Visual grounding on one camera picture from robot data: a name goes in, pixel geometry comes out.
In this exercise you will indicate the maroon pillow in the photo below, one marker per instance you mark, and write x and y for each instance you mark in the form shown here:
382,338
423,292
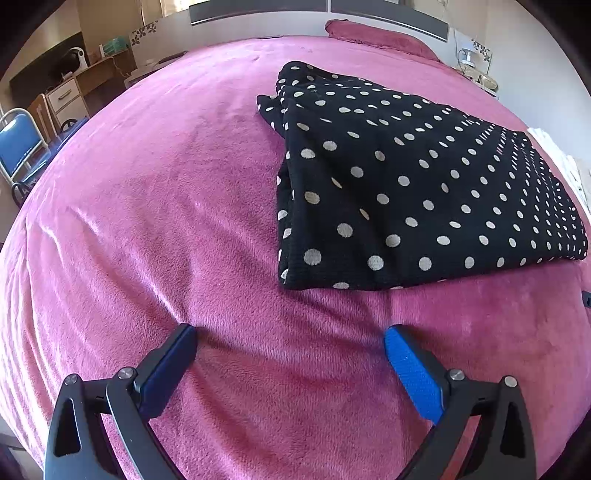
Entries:
378,34

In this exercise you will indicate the wooden desk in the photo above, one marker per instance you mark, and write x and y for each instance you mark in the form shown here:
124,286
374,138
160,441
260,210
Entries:
99,71

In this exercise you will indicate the round woven basket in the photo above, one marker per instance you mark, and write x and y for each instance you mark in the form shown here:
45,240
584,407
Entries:
485,81

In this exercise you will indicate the pink bed blanket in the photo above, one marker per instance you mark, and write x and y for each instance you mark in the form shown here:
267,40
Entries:
161,207

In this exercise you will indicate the green box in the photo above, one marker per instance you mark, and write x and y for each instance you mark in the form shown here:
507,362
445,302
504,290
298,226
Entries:
113,46

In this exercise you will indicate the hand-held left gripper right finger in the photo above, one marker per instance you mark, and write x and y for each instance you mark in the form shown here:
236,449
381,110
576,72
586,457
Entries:
411,369

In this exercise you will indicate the white round device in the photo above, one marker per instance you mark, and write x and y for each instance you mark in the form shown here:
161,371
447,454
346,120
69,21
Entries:
75,57

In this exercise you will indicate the white nightstand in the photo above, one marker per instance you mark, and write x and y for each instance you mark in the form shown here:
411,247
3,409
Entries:
480,85

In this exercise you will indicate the black monitor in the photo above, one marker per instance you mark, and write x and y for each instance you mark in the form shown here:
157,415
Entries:
44,69

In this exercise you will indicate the blue metal chair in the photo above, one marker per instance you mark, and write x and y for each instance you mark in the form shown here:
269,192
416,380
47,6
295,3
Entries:
21,143

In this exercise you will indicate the black polka dot garment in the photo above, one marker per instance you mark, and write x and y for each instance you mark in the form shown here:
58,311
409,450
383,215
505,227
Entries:
392,184

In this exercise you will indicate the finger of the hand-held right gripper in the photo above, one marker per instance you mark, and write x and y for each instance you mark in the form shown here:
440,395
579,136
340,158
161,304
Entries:
587,300

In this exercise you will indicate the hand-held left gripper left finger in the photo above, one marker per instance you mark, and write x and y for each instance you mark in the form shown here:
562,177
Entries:
168,369

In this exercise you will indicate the white drawer cabinet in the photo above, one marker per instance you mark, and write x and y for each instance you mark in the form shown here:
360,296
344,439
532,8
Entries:
67,99

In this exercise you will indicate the grey bed headboard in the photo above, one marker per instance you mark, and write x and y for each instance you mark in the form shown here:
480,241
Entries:
258,14

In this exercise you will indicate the dark remote control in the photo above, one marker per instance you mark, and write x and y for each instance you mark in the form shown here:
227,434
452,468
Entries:
173,57

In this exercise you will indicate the white cloth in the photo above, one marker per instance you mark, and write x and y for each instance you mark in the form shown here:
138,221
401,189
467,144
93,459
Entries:
558,157

